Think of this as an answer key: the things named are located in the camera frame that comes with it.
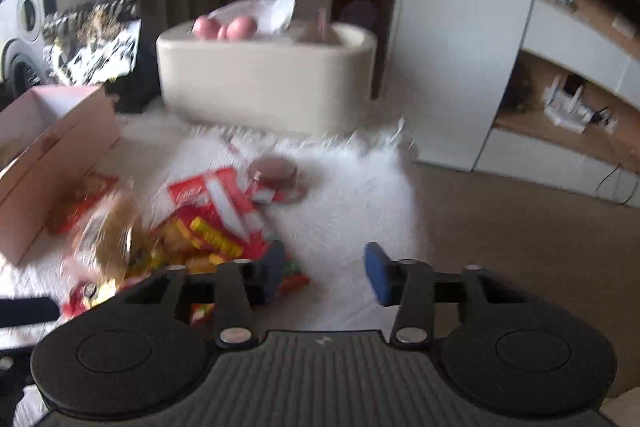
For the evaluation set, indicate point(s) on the brown round snack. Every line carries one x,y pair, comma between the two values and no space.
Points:
275,179

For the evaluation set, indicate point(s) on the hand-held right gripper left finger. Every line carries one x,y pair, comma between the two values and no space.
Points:
272,274

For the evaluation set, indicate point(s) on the black gold-print snack bag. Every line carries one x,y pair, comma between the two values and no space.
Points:
95,42

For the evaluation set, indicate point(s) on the white knitted tablecloth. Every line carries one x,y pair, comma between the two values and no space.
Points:
350,187

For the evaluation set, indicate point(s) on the red long snack packet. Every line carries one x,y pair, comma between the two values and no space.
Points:
220,202

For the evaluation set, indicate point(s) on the white router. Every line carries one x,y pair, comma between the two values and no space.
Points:
567,107

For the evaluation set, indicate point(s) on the white wooden shelf cabinet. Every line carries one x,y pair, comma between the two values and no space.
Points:
465,32

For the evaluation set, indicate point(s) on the cream oval storage bin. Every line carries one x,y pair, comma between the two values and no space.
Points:
265,82

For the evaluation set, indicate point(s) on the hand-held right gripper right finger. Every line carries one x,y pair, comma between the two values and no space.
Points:
378,274

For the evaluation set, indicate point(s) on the grey washing machine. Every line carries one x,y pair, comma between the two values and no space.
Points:
25,22

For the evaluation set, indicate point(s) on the pink cardboard box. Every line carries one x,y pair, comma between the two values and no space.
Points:
60,147

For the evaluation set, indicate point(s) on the pink round toy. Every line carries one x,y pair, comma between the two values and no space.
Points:
225,28

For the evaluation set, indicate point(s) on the clear-wrapped bread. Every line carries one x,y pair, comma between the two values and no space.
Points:
107,237

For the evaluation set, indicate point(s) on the white tissue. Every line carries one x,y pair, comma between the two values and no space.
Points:
265,9

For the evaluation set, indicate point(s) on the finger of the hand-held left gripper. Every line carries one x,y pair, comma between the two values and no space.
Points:
27,309
12,369

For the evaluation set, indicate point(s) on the green red snack packet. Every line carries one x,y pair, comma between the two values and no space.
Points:
295,279

